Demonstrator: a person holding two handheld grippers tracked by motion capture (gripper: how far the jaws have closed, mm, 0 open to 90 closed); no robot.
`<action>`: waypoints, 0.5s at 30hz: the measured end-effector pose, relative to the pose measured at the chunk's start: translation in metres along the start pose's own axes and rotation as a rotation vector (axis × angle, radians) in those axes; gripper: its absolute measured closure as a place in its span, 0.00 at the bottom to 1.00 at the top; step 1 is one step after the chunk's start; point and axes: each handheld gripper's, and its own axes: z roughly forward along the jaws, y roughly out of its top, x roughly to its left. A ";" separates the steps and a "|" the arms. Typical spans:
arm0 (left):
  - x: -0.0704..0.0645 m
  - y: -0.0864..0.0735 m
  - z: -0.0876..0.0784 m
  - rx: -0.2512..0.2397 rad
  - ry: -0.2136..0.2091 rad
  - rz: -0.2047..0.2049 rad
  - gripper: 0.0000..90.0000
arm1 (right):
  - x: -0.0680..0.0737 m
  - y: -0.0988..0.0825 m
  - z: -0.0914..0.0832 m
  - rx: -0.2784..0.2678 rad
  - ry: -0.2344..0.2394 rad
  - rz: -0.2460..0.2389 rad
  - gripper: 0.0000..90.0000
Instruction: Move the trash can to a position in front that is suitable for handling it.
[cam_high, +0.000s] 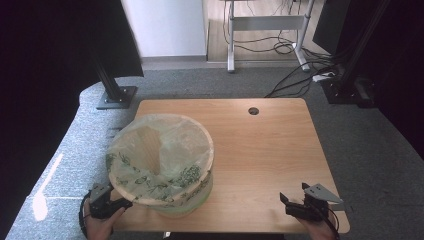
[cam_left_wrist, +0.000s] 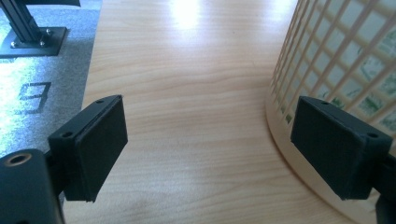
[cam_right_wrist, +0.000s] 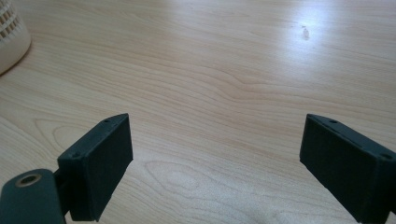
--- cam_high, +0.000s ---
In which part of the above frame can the white metal desk frame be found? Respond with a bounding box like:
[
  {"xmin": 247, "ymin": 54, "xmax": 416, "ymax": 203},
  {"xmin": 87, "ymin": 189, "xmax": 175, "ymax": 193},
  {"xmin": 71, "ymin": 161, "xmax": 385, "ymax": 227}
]
[{"xmin": 219, "ymin": 0, "xmax": 316, "ymax": 74}]

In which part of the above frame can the white power strip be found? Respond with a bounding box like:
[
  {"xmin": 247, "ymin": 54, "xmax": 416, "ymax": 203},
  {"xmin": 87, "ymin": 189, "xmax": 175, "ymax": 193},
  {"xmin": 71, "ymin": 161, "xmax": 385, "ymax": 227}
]
[{"xmin": 312, "ymin": 72, "xmax": 335, "ymax": 83}]

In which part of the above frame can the person's right hand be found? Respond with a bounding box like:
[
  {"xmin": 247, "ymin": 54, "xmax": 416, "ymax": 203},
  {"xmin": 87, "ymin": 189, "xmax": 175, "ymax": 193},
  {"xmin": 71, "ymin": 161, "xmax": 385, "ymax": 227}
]
[{"xmin": 298, "ymin": 217, "xmax": 339, "ymax": 240}]

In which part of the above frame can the black curtain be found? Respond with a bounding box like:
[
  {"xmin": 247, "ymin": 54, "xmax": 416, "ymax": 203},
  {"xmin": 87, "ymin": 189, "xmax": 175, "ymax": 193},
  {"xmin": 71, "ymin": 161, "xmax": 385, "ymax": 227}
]
[
  {"xmin": 0, "ymin": 0, "xmax": 145, "ymax": 231},
  {"xmin": 363, "ymin": 0, "xmax": 424, "ymax": 161}
]

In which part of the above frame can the black metal stand with base plate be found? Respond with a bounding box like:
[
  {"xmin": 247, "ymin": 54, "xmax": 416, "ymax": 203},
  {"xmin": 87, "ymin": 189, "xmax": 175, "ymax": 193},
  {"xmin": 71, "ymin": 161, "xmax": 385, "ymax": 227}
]
[{"xmin": 89, "ymin": 49, "xmax": 139, "ymax": 111}]

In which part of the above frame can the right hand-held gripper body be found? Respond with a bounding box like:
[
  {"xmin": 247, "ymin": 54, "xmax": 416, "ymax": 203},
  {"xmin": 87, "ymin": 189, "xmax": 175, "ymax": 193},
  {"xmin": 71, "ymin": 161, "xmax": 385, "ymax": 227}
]
[{"xmin": 285, "ymin": 182, "xmax": 345, "ymax": 223}]

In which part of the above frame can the dark flat monitor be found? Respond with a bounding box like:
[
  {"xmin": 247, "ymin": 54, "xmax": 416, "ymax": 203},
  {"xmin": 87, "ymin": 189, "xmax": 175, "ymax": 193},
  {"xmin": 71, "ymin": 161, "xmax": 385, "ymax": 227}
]
[{"xmin": 312, "ymin": 0, "xmax": 355, "ymax": 56}]

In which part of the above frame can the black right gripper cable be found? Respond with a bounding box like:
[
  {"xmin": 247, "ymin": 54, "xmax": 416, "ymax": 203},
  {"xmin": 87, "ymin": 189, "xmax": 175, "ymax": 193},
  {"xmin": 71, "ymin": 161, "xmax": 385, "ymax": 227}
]
[{"xmin": 319, "ymin": 205, "xmax": 342, "ymax": 240}]

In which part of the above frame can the black looped cable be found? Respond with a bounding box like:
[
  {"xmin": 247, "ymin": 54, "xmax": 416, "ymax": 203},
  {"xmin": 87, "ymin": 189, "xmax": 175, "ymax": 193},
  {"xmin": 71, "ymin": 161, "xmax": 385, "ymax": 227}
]
[{"xmin": 222, "ymin": 0, "xmax": 303, "ymax": 56}]

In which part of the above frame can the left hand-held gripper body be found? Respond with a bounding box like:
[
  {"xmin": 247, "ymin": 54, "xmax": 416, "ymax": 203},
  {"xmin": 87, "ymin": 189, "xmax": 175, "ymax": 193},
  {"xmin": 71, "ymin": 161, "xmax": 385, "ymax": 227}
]
[{"xmin": 88, "ymin": 182, "xmax": 117, "ymax": 220}]

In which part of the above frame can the black floor cable bundle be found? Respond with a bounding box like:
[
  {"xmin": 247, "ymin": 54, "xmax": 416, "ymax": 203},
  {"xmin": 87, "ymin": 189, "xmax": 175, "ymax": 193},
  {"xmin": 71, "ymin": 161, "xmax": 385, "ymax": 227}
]
[{"xmin": 264, "ymin": 46, "xmax": 344, "ymax": 99}]

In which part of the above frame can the person's left hand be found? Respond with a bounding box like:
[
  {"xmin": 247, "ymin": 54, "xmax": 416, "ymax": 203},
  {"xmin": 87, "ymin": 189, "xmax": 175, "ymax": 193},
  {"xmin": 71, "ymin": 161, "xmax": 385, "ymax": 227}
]
[{"xmin": 83, "ymin": 202, "xmax": 127, "ymax": 240}]

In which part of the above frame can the black stand with heavy base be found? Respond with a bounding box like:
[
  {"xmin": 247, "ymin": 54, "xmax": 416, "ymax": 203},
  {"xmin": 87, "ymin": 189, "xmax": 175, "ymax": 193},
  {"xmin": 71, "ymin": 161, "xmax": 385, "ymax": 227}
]
[{"xmin": 320, "ymin": 0, "xmax": 391, "ymax": 109}]

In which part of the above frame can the translucent green printed plastic bag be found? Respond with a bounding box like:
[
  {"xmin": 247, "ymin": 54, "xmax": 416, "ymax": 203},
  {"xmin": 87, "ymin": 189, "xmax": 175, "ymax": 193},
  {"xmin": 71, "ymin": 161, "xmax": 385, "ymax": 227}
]
[{"xmin": 105, "ymin": 113, "xmax": 216, "ymax": 218}]

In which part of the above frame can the beige plastic mesh basket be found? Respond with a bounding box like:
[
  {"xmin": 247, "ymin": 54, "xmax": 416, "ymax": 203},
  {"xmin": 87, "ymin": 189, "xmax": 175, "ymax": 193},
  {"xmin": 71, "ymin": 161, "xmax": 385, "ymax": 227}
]
[{"xmin": 108, "ymin": 113, "xmax": 215, "ymax": 219}]

